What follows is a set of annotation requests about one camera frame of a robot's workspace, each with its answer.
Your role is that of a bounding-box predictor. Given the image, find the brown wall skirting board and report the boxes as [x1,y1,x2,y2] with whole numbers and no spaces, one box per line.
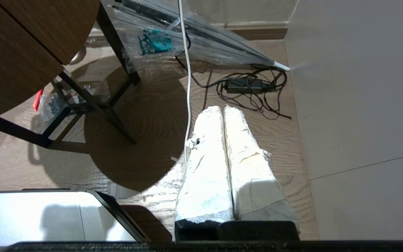
[211,21,289,41]

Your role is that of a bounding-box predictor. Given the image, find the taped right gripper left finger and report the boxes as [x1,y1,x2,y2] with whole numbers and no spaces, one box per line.
[174,106,236,242]

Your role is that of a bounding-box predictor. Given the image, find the tangled black cable bundle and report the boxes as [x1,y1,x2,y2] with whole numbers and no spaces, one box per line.
[175,55,292,120]

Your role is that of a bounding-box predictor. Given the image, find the white power cable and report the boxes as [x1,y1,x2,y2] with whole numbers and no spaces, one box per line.
[177,0,192,167]

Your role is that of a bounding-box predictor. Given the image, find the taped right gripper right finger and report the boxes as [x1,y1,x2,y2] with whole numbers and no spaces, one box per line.
[220,104,300,242]

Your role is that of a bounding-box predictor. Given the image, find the grey white cable plug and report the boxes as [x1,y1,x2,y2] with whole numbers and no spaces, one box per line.
[273,60,290,72]

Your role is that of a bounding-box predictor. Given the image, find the small red object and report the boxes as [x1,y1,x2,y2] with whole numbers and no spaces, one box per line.
[33,88,45,112]

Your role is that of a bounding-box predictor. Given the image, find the teal patterned item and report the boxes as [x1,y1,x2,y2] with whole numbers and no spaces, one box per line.
[137,28,173,56]

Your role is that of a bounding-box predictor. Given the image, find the transparent folded umbrella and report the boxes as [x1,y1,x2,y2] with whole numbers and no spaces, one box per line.
[106,0,276,68]

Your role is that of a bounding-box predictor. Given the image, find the black power adapter brick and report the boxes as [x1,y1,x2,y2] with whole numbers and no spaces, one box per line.
[225,78,277,94]

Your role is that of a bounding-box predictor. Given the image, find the clear plastic bag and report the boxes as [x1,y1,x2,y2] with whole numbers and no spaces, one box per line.
[38,82,108,124]

